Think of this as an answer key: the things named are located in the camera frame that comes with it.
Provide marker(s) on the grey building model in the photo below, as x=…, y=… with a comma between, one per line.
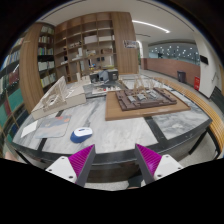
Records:
x=106, y=76

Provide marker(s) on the dark side bookshelf with books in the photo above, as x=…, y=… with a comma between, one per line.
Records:
x=45, y=57

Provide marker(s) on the brown model on wooden board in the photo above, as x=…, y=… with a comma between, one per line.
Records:
x=122, y=104

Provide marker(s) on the red sign box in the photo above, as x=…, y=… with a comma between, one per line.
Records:
x=196, y=83

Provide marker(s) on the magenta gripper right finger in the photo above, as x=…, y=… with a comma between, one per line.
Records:
x=154, y=166

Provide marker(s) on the large wooden bookshelf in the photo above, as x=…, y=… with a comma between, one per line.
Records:
x=94, y=42

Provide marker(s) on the white paper sheet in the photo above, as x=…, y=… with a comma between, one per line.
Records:
x=28, y=129

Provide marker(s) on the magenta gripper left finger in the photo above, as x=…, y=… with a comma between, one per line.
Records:
x=76, y=167

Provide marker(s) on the black trash bin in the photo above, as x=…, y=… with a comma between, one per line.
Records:
x=181, y=75

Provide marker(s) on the curved wooden bench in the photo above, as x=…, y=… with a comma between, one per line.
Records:
x=216, y=127

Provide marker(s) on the blue and white computer mouse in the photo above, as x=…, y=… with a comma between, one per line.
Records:
x=81, y=134

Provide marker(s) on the white architectural model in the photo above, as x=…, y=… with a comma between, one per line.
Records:
x=59, y=97

